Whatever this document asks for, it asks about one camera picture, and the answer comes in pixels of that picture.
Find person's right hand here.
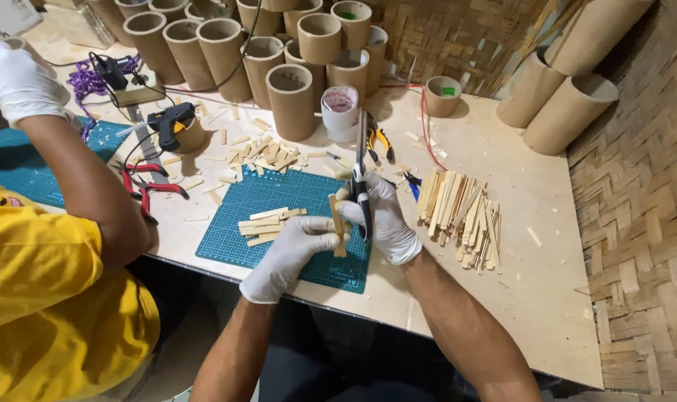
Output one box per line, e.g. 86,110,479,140
336,172,423,267

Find person's left hand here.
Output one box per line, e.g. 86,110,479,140
239,216,352,306

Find long wooden stick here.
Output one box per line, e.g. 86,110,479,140
328,193,349,259

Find black-handled cutting pliers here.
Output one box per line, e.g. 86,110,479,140
349,108,374,242

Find green cutting mat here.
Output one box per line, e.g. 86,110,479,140
196,165,372,295

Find small pile of cut sticks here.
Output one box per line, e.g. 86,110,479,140
237,207,308,248

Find heap of wooden offcuts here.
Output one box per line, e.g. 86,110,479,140
204,116,329,181

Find yellow-black pliers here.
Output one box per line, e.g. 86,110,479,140
366,119,397,166

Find white paper tube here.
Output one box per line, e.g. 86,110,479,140
320,85,360,144

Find person's dark trousers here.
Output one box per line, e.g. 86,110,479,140
257,299,487,402

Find pile of long wooden sticks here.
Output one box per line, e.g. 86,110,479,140
415,167,503,275

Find short cardboard tube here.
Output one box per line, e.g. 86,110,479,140
425,75,463,118

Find black glue gun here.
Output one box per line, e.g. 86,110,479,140
146,102,197,153

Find metal ruler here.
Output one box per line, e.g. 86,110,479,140
127,105,170,185

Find cluster of cardboard tubes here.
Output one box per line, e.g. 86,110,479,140
86,0,390,143

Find beige power socket box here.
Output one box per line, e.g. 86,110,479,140
109,70,166,108

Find large cardboard tube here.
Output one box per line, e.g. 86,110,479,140
544,0,657,77
522,73,620,156
495,47,568,130

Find black plug adapter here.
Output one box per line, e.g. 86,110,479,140
89,52,130,91

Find teal cutting mat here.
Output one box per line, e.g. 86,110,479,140
0,115,131,211

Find white container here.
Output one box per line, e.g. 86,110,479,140
0,0,44,38

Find blue-handled cutter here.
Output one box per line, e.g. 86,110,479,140
402,170,423,203

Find red wire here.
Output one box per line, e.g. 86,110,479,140
380,83,449,172

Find short cardboard ring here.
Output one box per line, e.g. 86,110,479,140
172,116,209,155

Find red-handled pliers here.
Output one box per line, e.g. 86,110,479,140
114,161,170,197
131,175,191,225

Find black cable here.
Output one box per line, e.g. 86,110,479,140
162,0,263,95

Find purple cord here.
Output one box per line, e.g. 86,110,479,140
66,54,143,141

